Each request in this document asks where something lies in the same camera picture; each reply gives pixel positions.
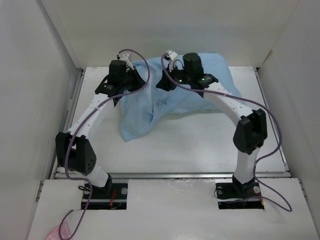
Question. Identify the aluminium front rail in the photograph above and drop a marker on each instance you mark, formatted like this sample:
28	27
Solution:
285	174

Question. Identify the pink cloth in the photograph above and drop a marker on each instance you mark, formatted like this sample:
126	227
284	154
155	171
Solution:
58	231

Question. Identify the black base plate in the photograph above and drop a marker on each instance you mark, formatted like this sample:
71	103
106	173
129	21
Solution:
114	199
230	198

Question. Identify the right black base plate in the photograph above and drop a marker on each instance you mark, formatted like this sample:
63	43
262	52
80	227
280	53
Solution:
230	198

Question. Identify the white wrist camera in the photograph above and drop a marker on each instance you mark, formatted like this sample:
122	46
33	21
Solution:
126	57
171	56

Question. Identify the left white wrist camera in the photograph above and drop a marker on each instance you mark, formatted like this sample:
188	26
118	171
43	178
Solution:
126	57

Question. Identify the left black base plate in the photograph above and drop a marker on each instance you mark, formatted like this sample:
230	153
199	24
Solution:
114	199

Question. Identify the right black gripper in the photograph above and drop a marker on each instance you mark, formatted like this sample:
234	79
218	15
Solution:
165	84

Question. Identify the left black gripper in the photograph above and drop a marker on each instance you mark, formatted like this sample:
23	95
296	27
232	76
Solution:
139	82

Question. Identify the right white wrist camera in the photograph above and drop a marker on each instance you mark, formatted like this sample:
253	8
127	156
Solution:
171	56

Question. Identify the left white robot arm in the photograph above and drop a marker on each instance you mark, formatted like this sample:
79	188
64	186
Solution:
73	148

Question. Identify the light blue pillowcase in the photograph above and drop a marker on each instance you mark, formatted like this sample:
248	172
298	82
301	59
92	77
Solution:
141	111

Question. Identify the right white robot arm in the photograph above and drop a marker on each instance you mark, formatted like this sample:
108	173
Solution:
250	125

